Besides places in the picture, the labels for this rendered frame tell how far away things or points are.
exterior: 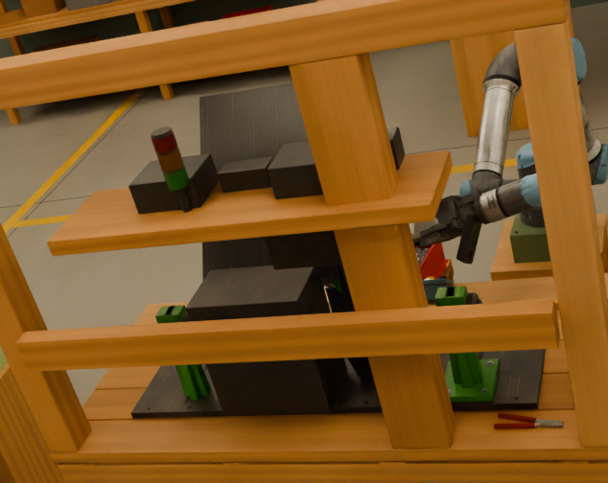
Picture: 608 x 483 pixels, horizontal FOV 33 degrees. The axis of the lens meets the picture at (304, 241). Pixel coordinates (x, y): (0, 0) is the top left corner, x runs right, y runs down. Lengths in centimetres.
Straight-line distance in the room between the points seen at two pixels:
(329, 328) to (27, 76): 84
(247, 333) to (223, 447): 44
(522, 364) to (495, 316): 50
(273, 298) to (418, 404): 43
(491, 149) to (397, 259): 57
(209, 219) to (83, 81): 39
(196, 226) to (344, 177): 35
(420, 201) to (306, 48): 38
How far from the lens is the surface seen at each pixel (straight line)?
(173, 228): 222
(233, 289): 254
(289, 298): 242
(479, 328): 214
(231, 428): 269
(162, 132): 220
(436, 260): 319
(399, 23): 192
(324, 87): 200
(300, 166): 214
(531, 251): 309
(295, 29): 197
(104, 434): 286
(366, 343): 222
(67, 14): 849
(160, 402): 285
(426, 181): 211
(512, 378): 257
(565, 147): 197
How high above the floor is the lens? 243
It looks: 27 degrees down
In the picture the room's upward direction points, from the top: 16 degrees counter-clockwise
